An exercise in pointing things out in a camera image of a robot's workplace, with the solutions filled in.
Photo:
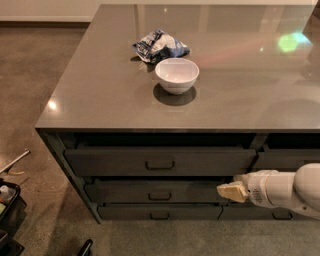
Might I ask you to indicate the crumpled blue white bag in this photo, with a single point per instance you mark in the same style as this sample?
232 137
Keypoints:
158 45

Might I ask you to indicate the black object at floor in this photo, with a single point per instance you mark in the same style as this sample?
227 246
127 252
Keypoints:
86 248

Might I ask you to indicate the metal rod on floor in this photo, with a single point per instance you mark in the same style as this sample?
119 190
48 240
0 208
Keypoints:
13 162

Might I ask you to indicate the black bin with bottles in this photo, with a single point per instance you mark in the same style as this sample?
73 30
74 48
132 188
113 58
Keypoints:
12 206

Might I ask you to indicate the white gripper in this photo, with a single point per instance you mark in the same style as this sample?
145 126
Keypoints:
256 187

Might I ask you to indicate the grey right top drawer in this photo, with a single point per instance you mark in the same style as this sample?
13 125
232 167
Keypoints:
285 159

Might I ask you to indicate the grey bottom drawer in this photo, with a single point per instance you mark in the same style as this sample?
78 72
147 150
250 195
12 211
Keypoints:
160 212

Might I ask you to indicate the grey middle drawer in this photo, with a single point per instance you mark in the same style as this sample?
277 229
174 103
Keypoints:
154 191

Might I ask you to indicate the grey counter cabinet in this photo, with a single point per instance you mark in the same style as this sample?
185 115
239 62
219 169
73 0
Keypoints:
169 112

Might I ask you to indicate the white ceramic bowl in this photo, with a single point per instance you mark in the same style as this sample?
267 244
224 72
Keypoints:
177 75

